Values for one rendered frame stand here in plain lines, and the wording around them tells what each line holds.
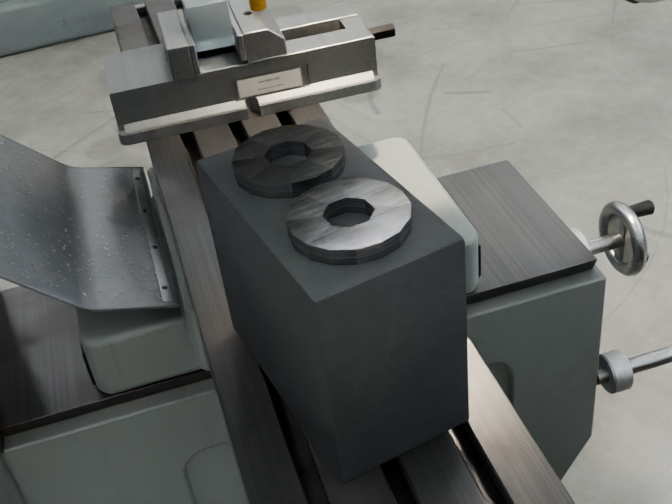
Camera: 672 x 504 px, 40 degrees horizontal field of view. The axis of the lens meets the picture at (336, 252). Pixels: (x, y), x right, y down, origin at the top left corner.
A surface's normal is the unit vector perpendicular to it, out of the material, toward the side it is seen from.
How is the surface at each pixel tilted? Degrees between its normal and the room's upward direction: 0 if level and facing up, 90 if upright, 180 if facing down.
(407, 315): 90
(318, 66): 90
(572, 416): 90
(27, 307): 0
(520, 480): 0
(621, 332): 0
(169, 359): 90
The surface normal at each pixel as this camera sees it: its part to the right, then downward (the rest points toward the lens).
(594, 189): -0.11, -0.79
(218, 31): 0.26, 0.57
